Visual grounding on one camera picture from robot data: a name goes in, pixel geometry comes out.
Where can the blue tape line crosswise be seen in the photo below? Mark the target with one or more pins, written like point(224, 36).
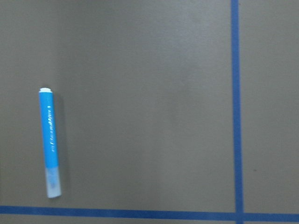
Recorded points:
point(150, 214)

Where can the blue highlighter pen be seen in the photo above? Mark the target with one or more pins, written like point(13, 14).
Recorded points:
point(48, 123)

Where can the blue tape line lengthwise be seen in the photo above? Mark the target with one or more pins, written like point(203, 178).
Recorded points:
point(237, 123)

